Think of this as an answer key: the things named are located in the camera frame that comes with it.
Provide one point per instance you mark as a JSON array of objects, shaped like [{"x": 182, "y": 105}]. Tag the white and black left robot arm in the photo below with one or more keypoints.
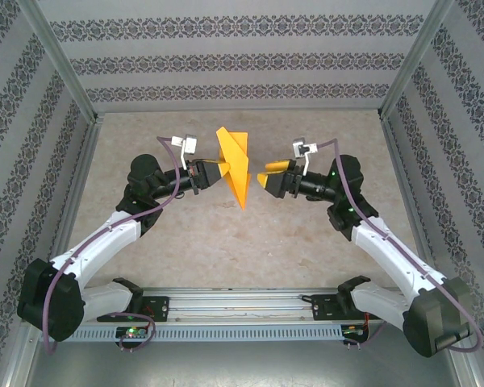
[{"x": 101, "y": 246}]

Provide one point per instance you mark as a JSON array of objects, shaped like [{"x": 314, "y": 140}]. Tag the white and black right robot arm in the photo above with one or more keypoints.
[{"x": 391, "y": 254}]

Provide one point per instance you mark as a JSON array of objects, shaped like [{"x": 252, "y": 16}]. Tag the controller board with leds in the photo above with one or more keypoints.
[
  {"x": 353, "y": 331},
  {"x": 131, "y": 332}
]

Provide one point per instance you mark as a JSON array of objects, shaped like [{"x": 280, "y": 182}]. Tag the right controller board with LEDs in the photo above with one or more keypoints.
[{"x": 353, "y": 331}]

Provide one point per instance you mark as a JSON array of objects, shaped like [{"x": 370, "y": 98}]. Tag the aluminium table side rail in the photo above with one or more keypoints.
[
  {"x": 80, "y": 181},
  {"x": 404, "y": 181}
]

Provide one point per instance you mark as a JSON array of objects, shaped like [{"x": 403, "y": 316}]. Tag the aluminium frame post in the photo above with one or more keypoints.
[
  {"x": 412, "y": 68},
  {"x": 66, "y": 68}
]

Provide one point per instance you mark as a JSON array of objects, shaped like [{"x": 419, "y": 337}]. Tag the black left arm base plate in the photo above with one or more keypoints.
[{"x": 157, "y": 308}]

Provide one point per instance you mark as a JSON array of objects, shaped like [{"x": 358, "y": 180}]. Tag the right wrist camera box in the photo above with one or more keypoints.
[{"x": 302, "y": 148}]

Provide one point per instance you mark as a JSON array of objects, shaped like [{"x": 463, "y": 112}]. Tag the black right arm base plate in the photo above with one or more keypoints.
[{"x": 326, "y": 308}]

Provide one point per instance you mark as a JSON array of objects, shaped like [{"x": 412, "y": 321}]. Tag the left controller board with LEDs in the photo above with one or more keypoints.
[{"x": 131, "y": 332}]

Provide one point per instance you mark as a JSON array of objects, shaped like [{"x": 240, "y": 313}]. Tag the orange paper sheet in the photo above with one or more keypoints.
[{"x": 238, "y": 169}]

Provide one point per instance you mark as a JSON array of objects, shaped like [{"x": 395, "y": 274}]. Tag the grey metal sheet tray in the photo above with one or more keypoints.
[{"x": 242, "y": 363}]

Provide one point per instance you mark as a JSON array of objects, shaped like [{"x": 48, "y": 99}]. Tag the aluminium mounting rail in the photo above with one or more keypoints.
[{"x": 242, "y": 302}]

